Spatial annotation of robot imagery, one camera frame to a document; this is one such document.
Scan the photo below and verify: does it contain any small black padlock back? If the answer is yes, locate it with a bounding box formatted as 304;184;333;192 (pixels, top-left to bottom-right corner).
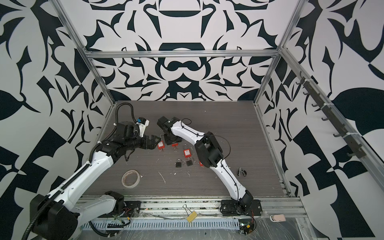
175;159;183;168

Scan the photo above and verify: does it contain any small black padlock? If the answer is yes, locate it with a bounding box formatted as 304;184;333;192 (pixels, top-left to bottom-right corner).
175;159;183;168
186;158;193;167

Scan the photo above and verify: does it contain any small black padlock front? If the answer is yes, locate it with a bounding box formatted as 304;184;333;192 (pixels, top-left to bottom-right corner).
186;158;193;167

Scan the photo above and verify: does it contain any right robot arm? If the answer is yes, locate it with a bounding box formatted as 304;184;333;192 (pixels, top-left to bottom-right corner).
157;117;254;213

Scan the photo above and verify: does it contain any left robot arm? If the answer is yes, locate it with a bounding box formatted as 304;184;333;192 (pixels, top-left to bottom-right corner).
22;121;161;240

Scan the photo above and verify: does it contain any black key bunch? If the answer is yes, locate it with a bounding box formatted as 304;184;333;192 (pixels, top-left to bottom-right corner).
238;167;247;177

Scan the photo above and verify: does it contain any small electronics board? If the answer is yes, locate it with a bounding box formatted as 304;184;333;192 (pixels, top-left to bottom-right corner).
239;219;257;235

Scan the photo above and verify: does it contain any pink white small object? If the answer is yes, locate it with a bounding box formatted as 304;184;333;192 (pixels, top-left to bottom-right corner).
270;214;286;223

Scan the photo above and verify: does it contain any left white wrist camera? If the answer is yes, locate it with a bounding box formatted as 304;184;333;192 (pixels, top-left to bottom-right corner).
136;118;150;138

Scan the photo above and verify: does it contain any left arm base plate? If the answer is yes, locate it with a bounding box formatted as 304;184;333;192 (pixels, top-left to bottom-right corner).
100;201;142;218

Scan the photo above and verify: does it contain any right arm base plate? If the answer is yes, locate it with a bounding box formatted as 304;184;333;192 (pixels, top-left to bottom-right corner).
219;199;263;217

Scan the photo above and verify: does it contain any white slotted cable duct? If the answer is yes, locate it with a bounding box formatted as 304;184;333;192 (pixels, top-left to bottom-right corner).
93;219;240;231

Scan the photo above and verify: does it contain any black corrugated cable conduit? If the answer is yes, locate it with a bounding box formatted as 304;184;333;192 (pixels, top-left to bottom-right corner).
20;102;137;240

